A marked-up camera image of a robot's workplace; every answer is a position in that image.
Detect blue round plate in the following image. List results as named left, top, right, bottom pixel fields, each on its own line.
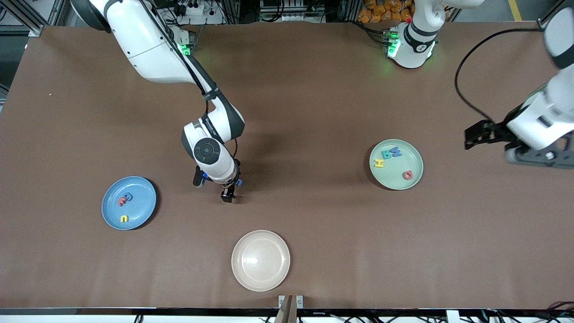
left=101, top=176, right=157, bottom=231

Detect beige round plate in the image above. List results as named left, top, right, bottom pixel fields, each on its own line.
left=231, top=230, right=291, bottom=292

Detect green round plate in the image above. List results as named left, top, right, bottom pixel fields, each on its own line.
left=369, top=139, right=424, bottom=191

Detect orange packaged items heap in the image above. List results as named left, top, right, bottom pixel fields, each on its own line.
left=358, top=0, right=414, bottom=24

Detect white power strip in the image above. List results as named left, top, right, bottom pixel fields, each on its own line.
left=173, top=0, right=225, bottom=25

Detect metal equipment rack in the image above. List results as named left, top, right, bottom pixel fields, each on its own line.
left=259, top=0, right=326, bottom=23

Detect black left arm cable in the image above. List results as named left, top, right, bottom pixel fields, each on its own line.
left=454, top=28, right=545, bottom=125

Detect aluminium frame post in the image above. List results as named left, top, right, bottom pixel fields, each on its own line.
left=539, top=0, right=566, bottom=31
left=0, top=0, right=68, bottom=37

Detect metal table edge bracket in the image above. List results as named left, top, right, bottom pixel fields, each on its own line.
left=278, top=295, right=304, bottom=323

